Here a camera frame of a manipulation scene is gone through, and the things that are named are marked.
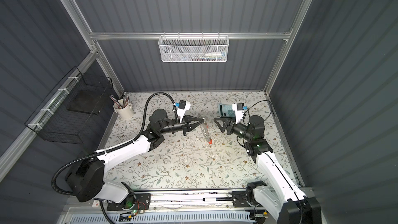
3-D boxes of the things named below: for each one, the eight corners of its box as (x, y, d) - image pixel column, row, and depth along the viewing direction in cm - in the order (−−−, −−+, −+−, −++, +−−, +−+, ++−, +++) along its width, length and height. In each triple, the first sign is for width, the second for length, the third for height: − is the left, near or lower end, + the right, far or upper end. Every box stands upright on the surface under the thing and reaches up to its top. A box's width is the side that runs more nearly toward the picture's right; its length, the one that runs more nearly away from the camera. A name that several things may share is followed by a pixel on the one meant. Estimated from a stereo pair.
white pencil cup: (119, 119, 107) (112, 109, 99) (123, 109, 113) (116, 99, 104) (133, 118, 107) (127, 108, 99) (136, 109, 113) (130, 99, 104)
